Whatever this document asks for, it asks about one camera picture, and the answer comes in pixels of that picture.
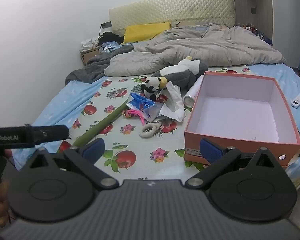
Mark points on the translucent white packet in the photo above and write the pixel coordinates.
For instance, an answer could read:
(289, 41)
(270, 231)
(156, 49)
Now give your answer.
(173, 95)

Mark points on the white remote control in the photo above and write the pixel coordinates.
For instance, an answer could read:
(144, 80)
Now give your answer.
(297, 101)

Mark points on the row of small bottles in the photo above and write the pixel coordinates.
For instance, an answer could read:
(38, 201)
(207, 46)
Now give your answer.
(255, 31)

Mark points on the light blue bed sheet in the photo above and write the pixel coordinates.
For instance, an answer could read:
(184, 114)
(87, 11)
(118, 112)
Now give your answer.
(55, 105)

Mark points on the cream quilted headboard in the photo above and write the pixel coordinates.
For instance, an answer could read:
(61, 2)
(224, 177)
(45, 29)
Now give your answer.
(177, 7)

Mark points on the wall socket with charger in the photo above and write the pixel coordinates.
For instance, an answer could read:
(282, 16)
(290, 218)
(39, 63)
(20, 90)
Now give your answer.
(106, 25)

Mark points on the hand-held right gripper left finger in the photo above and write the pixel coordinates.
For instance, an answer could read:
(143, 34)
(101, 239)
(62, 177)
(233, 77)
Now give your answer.
(95, 149)

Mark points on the white cabinet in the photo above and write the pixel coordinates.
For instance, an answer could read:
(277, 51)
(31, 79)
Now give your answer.
(285, 17)

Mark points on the blue patterned bag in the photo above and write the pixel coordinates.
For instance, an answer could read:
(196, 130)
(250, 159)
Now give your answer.
(110, 46)

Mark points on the yellow pillow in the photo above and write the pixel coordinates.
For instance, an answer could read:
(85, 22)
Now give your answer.
(145, 31)

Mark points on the brown cardboard box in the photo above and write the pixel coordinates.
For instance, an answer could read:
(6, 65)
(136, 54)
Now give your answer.
(90, 56)

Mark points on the fruit printed mat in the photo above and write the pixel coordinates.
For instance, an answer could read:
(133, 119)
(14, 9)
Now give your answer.
(140, 152)

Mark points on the black clothes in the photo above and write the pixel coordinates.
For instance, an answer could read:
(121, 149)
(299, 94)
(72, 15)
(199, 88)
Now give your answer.
(110, 37)

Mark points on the blue printed plastic bag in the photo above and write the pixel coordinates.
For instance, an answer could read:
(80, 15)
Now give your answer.
(140, 102)

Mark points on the long green soft stick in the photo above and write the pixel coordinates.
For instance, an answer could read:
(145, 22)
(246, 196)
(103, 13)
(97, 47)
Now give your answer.
(100, 126)

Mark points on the white can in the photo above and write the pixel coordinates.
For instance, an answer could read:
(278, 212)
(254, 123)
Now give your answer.
(190, 100)

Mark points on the white clothes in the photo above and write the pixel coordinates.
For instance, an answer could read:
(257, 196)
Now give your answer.
(88, 43)

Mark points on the large grey plush toy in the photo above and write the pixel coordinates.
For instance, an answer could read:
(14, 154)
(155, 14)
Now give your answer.
(180, 76)

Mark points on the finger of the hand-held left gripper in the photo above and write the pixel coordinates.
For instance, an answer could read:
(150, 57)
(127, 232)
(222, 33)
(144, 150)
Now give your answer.
(52, 133)

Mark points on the small panda plush toy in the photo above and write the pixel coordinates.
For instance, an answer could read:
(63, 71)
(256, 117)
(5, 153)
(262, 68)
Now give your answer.
(151, 85)

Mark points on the wall switch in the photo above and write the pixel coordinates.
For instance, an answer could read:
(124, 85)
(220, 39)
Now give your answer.
(253, 10)

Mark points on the grey duvet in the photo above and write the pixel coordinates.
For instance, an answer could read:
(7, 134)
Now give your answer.
(202, 47)

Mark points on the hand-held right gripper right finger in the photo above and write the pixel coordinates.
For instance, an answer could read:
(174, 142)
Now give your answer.
(211, 152)

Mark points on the dark grey blanket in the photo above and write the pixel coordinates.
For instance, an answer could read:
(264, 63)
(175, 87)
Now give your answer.
(90, 72)

